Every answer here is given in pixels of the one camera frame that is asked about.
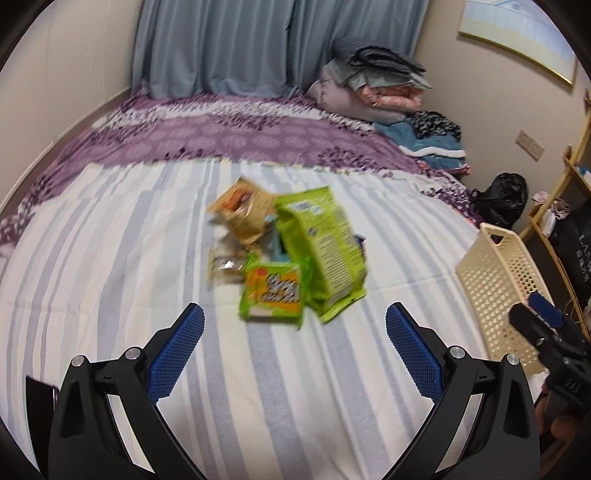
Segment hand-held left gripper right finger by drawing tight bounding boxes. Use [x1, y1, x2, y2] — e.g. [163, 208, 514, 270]
[383, 302, 541, 480]

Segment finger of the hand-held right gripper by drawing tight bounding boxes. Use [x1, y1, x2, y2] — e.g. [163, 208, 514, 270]
[509, 302, 557, 354]
[527, 291, 573, 330]

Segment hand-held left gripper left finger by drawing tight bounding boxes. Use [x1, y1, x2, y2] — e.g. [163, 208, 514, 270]
[48, 302, 208, 480]

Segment cream perforated plastic basket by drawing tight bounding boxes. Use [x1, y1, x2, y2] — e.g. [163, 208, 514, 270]
[455, 223, 561, 374]

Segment clear snack packet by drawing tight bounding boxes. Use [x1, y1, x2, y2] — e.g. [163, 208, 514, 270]
[208, 240, 250, 284]

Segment small green yellow snack packet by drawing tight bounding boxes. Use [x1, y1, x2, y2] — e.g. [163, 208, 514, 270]
[238, 256, 311, 329]

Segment teal snack packet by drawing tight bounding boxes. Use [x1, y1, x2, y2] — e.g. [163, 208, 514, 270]
[269, 220, 291, 265]

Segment large green snack packet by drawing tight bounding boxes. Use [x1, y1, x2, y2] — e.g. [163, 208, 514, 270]
[276, 185, 369, 324]

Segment plain tan snack packet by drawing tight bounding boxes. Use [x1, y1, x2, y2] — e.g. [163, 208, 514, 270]
[222, 189, 278, 247]

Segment brown label snack packet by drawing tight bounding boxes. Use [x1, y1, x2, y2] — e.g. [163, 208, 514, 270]
[206, 176, 259, 219]

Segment person's right hand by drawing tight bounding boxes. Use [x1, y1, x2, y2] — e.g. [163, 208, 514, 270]
[538, 392, 591, 455]

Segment black shopping bag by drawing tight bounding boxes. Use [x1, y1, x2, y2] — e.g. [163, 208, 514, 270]
[549, 203, 591, 283]

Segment blue white striped blanket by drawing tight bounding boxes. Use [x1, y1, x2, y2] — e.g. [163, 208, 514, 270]
[0, 159, 546, 480]

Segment pink cloth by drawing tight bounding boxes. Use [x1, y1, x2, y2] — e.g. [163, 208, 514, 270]
[531, 191, 573, 220]

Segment black plastic bag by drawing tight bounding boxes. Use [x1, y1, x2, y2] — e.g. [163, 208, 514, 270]
[471, 172, 528, 229]

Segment wooden rack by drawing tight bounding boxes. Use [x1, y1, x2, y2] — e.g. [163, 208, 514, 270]
[519, 90, 591, 333]

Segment blue fleece blanket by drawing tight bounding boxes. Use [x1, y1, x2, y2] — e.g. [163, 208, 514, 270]
[373, 117, 469, 174]

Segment black white patterned cloth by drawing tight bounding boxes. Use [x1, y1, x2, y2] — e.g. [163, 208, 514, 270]
[411, 110, 462, 141]

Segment purple floral bedsheet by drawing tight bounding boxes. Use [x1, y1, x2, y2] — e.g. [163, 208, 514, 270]
[0, 83, 481, 245]

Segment pink folded quilt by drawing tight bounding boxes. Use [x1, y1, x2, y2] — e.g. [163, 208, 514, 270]
[365, 85, 428, 112]

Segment lilac folded duvet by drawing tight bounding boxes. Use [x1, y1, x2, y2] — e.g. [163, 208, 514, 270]
[307, 76, 409, 125]

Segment grey green folded sheet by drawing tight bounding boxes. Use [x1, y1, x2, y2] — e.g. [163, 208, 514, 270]
[323, 62, 434, 93]

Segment dark grey folded blanket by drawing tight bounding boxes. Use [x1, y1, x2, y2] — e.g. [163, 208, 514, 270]
[331, 37, 426, 81]

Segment blue grey curtain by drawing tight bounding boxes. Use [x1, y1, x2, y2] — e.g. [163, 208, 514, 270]
[131, 0, 430, 100]

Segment wall outlet plate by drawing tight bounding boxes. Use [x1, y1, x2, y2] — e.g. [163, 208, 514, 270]
[516, 130, 544, 161]

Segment framed wall picture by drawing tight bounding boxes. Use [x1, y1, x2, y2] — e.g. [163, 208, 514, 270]
[457, 0, 578, 88]

